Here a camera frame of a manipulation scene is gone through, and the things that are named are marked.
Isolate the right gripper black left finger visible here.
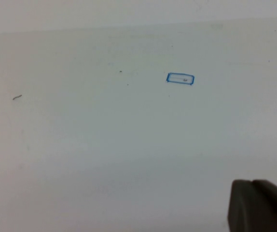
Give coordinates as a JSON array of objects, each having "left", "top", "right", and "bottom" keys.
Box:
[{"left": 227, "top": 180, "right": 277, "bottom": 232}]

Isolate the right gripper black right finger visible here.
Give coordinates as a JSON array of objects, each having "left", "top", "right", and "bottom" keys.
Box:
[{"left": 252, "top": 179, "right": 277, "bottom": 213}]

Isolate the blue marker rectangle outline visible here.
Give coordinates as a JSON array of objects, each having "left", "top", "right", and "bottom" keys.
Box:
[{"left": 166, "top": 72, "right": 195, "bottom": 86}]

